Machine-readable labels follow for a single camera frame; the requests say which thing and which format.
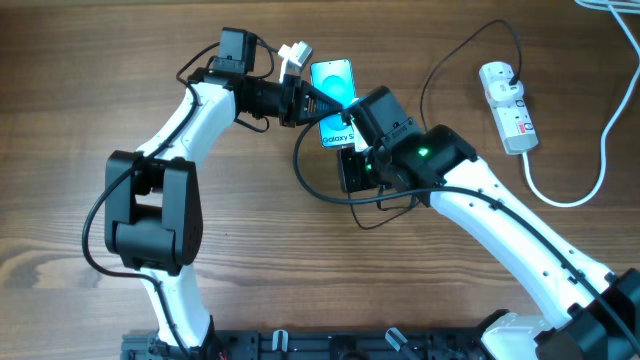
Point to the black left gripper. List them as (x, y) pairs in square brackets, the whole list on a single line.
[(290, 86)]

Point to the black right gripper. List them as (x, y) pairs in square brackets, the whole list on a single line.
[(352, 181)]

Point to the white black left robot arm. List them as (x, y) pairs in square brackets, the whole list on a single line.
[(153, 214)]

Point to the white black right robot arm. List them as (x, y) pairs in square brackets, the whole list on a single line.
[(587, 311)]

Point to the white charger plug adapter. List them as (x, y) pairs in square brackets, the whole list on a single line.
[(501, 92)]

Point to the white power strip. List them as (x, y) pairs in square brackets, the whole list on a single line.
[(513, 122)]

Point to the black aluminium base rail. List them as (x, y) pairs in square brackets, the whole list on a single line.
[(390, 344)]

